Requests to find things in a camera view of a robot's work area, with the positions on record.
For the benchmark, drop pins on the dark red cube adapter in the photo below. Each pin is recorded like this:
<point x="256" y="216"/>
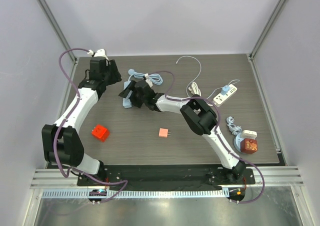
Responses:
<point x="249" y="146"/>

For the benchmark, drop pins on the white usb power strip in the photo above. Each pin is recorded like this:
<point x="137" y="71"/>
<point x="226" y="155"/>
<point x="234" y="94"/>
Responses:
<point x="220" y="99"/>

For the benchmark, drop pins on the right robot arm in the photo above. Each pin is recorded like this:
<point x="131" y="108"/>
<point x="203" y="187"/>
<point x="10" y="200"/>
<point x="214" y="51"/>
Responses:
<point x="199" y="116"/>

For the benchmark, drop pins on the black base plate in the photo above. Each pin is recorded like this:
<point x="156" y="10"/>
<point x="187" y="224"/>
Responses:
<point x="178" y="175"/>

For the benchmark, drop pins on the slotted cable duct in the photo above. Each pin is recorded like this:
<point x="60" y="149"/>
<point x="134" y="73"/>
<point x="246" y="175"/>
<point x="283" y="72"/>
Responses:
<point x="99" y="194"/>

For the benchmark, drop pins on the blue power strip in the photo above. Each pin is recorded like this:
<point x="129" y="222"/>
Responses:
<point x="126" y="102"/>

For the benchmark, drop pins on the round blue socket base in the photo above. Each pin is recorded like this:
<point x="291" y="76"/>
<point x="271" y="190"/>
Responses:
<point x="237" y="142"/>

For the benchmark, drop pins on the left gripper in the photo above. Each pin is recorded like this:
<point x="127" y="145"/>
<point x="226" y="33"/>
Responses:
<point x="111" y="67"/>

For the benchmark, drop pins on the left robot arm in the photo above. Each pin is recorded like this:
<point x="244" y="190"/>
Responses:
<point x="61" y="139"/>

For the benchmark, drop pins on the blue usb charger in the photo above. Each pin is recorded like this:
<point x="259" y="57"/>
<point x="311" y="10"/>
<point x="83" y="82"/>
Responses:
<point x="225" y="89"/>

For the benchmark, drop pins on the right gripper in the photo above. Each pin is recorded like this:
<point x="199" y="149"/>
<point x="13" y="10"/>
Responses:
<point x="132" y="93"/>

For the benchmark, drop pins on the red cube socket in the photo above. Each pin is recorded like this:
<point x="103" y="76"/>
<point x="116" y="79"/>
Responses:
<point x="100" y="132"/>

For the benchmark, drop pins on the pink plug adapter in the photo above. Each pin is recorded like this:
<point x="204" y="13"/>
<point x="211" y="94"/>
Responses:
<point x="164" y="133"/>

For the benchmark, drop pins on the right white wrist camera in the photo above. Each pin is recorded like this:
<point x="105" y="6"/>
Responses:
<point x="147" y="79"/>

